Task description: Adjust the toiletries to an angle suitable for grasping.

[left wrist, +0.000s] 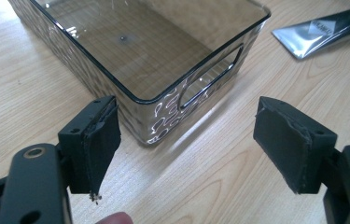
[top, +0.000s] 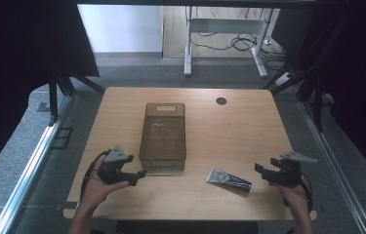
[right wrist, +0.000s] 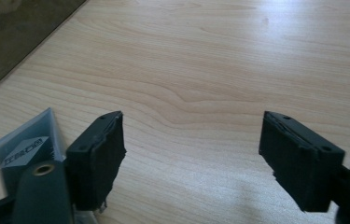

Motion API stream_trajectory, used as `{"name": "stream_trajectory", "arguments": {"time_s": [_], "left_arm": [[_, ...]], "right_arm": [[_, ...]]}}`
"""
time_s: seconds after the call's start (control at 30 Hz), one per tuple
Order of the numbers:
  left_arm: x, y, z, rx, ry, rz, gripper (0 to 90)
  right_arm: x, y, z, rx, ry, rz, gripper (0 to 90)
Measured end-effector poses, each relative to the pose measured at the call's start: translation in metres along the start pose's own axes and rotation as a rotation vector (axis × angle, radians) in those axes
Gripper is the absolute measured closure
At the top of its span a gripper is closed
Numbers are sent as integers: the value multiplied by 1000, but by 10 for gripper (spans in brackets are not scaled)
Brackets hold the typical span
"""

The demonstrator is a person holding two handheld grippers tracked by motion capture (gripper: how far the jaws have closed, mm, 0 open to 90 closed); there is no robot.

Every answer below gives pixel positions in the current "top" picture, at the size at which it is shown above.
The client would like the silver squeeze tube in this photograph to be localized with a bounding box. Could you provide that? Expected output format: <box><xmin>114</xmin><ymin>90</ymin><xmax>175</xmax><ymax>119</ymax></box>
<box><xmin>205</xmin><ymin>167</ymin><xmax>253</xmax><ymax>195</ymax></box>

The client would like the left hand-held gripper black cable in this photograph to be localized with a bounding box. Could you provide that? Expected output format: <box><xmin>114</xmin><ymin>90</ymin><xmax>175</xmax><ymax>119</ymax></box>
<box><xmin>80</xmin><ymin>149</ymin><xmax>111</xmax><ymax>199</ymax></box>

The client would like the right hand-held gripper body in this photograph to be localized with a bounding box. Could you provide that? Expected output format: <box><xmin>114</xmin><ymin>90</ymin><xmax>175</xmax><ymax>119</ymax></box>
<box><xmin>269</xmin><ymin>150</ymin><xmax>318</xmax><ymax>188</ymax></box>

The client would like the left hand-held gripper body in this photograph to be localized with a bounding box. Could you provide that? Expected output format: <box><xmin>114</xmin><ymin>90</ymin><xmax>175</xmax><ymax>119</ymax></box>
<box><xmin>97</xmin><ymin>144</ymin><xmax>132</xmax><ymax>185</ymax></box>

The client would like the aluminium floor rail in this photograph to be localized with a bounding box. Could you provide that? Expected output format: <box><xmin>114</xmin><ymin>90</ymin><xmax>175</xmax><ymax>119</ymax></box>
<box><xmin>0</xmin><ymin>96</ymin><xmax>74</xmax><ymax>234</ymax></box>
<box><xmin>299</xmin><ymin>100</ymin><xmax>366</xmax><ymax>234</ymax></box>

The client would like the person's right hand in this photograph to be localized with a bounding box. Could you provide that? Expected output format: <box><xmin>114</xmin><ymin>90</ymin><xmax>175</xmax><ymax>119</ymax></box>
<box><xmin>272</xmin><ymin>180</ymin><xmax>311</xmax><ymax>216</ymax></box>

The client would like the white metal desk frame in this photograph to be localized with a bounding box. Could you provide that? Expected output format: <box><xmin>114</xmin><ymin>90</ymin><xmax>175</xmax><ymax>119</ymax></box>
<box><xmin>183</xmin><ymin>5</ymin><xmax>274</xmax><ymax>79</ymax></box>

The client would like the black tape piece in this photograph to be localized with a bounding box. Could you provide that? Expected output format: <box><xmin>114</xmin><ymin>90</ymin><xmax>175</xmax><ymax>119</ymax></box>
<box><xmin>55</xmin><ymin>201</ymin><xmax>80</xmax><ymax>212</ymax></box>

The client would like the right hand-held gripper black cable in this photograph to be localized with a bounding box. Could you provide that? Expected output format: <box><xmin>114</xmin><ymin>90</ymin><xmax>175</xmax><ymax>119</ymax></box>
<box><xmin>301</xmin><ymin>173</ymin><xmax>314</xmax><ymax>213</ymax></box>

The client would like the hand-held gripper black cable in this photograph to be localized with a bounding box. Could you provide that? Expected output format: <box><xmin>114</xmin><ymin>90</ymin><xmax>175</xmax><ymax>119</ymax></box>
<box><xmin>80</xmin><ymin>149</ymin><xmax>111</xmax><ymax>199</ymax></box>
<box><xmin>301</xmin><ymin>173</ymin><xmax>314</xmax><ymax>213</ymax></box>

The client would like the person's left hand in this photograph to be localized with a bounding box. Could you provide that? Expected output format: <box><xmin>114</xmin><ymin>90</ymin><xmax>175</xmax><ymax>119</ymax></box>
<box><xmin>80</xmin><ymin>157</ymin><xmax>130</xmax><ymax>213</ymax></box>

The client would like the white power strip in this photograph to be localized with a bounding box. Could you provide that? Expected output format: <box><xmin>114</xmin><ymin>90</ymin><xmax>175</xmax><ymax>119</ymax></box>
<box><xmin>274</xmin><ymin>72</ymin><xmax>294</xmax><ymax>86</ymax></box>

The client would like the brown translucent plastic basket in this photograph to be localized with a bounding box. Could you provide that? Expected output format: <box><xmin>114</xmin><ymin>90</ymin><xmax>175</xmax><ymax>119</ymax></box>
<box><xmin>139</xmin><ymin>102</ymin><xmax>187</xmax><ymax>173</ymax></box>

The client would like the black curtain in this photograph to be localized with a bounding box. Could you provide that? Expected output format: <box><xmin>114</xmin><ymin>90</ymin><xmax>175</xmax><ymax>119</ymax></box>
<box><xmin>269</xmin><ymin>0</ymin><xmax>366</xmax><ymax>179</ymax></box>
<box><xmin>0</xmin><ymin>0</ymin><xmax>101</xmax><ymax>186</ymax></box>

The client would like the black metal stand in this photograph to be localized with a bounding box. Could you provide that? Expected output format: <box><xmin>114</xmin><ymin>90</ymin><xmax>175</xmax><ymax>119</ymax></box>
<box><xmin>262</xmin><ymin>64</ymin><xmax>326</xmax><ymax>131</ymax></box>
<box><xmin>48</xmin><ymin>64</ymin><xmax>105</xmax><ymax>126</ymax></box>

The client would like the black floor cable tangle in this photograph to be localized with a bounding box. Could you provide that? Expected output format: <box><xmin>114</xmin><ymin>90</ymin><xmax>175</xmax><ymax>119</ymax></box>
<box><xmin>189</xmin><ymin>30</ymin><xmax>289</xmax><ymax>62</ymax></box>

